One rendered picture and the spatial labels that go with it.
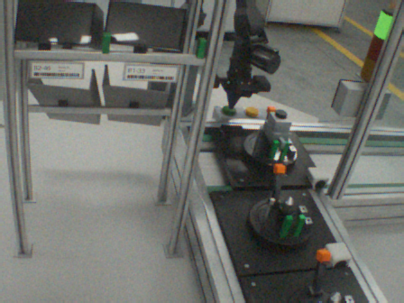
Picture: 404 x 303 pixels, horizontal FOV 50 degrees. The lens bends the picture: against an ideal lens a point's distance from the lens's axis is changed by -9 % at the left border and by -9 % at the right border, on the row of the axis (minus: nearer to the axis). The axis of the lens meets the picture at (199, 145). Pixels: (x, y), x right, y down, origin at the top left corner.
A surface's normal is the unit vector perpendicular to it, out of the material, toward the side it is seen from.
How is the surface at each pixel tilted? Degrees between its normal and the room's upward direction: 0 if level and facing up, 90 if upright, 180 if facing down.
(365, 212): 90
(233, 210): 0
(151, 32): 65
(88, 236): 0
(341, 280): 0
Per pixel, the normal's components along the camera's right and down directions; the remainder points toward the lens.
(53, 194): 0.17, -0.82
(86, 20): 0.10, 0.17
